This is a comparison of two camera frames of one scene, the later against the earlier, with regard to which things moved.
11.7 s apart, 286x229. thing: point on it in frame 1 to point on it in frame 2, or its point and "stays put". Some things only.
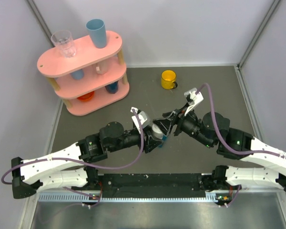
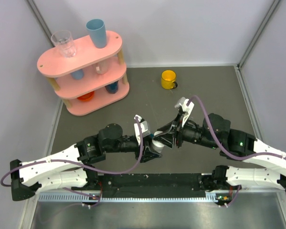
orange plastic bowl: x=86 y=97 stays put
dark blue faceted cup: x=113 y=88 stays put
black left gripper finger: x=154 y=144 to x=148 y=155
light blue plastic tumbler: x=97 y=31 stays put
